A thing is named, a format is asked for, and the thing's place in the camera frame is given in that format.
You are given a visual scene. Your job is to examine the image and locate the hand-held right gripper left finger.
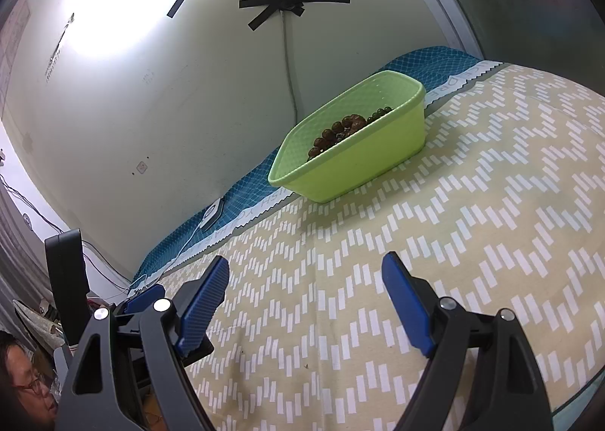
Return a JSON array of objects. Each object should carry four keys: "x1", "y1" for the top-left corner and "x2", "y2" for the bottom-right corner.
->
[{"x1": 57, "y1": 255, "x2": 230, "y2": 431}]

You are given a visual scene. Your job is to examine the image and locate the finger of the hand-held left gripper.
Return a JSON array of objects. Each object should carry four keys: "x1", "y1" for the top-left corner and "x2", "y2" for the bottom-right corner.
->
[{"x1": 113, "y1": 283, "x2": 166, "y2": 318}]

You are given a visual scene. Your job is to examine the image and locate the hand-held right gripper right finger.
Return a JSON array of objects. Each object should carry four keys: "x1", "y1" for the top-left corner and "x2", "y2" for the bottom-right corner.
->
[{"x1": 382, "y1": 251, "x2": 554, "y2": 431}]

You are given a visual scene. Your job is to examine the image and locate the green plastic basin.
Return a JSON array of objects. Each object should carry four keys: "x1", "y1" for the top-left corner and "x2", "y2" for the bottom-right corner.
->
[{"x1": 268, "y1": 70, "x2": 426, "y2": 204}]

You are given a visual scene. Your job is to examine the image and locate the large brown wooden bead bracelet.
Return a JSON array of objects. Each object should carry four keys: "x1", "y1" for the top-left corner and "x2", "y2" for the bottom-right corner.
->
[{"x1": 306, "y1": 115, "x2": 366, "y2": 162}]

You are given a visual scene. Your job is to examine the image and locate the pile of household clutter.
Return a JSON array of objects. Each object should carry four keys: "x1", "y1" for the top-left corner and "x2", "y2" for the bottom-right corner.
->
[{"x1": 12, "y1": 294, "x2": 133, "y2": 351}]

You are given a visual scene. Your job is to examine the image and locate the grey curtain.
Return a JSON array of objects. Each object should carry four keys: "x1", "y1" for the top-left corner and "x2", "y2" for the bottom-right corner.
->
[{"x1": 0, "y1": 185, "x2": 62, "y2": 313}]

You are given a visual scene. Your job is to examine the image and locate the yellow chevron blanket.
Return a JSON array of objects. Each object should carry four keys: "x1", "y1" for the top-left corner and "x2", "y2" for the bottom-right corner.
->
[{"x1": 132, "y1": 63, "x2": 605, "y2": 431}]

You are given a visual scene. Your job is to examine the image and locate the white flat charger device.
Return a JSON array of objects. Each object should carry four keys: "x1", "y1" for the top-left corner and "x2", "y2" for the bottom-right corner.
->
[{"x1": 201, "y1": 198, "x2": 225, "y2": 232}]

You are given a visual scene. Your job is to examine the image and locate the person's head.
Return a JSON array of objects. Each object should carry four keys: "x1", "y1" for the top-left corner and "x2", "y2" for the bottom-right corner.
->
[{"x1": 0, "y1": 331, "x2": 58, "y2": 431}]

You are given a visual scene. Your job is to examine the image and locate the teal quilted mattress pad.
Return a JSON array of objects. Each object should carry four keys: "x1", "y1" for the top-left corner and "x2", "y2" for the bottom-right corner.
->
[{"x1": 132, "y1": 47, "x2": 492, "y2": 290}]

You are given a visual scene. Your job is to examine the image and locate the black wall cables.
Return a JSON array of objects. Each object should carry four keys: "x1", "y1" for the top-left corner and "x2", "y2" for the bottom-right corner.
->
[{"x1": 0, "y1": 176, "x2": 134, "y2": 291}]

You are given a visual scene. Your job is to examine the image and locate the grey wall cable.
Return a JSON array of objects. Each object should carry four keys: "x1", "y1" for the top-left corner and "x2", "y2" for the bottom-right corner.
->
[{"x1": 279, "y1": 10, "x2": 301, "y2": 117}]

